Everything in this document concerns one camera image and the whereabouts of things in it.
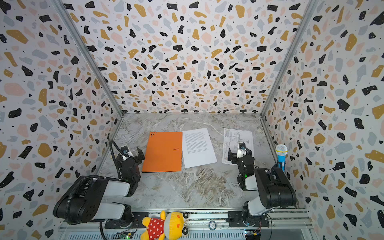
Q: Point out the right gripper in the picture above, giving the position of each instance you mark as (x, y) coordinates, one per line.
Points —
(238, 157)

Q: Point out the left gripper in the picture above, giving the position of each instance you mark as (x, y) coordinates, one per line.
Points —
(133, 157)

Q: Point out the technical drawing paper sheet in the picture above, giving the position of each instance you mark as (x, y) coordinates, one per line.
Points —
(232, 138)

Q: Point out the orange and black folder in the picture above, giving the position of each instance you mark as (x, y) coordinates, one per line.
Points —
(163, 153)

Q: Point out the text printed paper sheet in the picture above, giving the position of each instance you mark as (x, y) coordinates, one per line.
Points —
(197, 148)

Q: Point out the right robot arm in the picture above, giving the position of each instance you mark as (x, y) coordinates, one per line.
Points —
(272, 185)

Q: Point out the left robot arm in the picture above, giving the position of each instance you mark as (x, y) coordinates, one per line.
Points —
(91, 198)

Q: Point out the blue toy microphone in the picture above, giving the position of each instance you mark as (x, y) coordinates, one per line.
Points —
(281, 151)

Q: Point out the yellow plush toy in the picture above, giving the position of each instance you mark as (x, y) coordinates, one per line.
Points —
(169, 226)

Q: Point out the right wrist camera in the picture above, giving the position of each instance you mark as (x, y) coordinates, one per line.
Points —
(242, 150)

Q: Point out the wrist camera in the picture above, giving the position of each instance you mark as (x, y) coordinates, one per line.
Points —
(125, 150)
(242, 150)

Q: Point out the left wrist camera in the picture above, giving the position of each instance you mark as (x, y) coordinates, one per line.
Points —
(125, 150)

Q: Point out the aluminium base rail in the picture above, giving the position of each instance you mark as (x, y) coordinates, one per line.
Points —
(204, 224)

